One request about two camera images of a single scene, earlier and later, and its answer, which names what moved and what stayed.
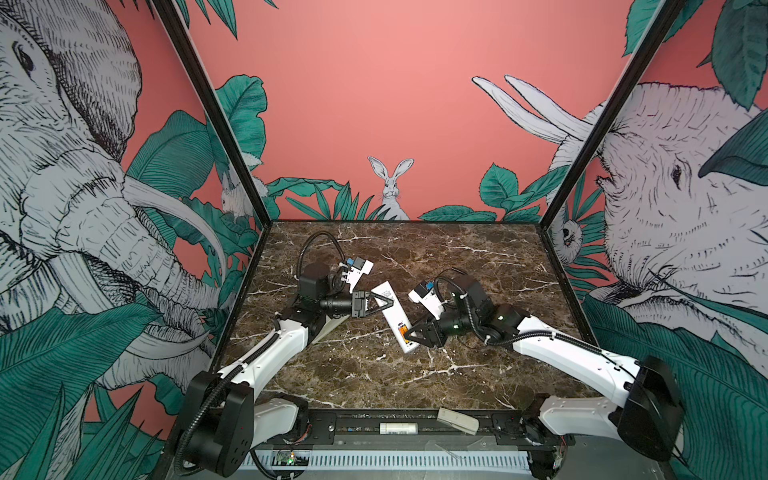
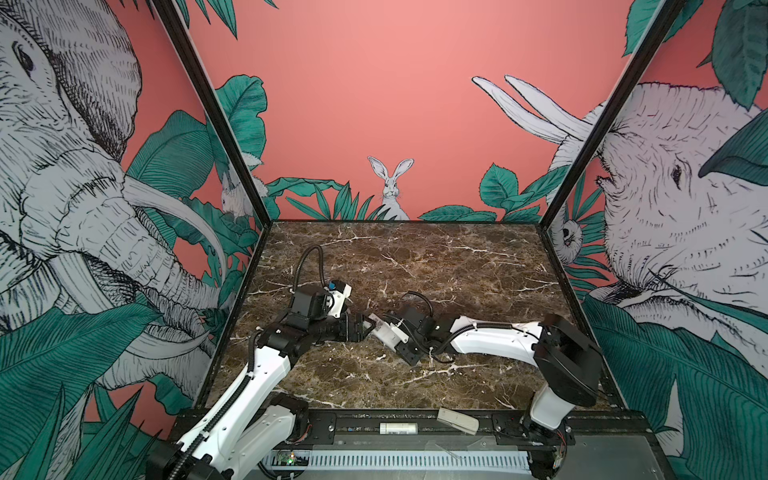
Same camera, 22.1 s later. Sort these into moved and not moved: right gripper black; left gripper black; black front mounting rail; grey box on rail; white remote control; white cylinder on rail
Moved: white remote control; left gripper black; right gripper black
Not moved: black front mounting rail; white cylinder on rail; grey box on rail
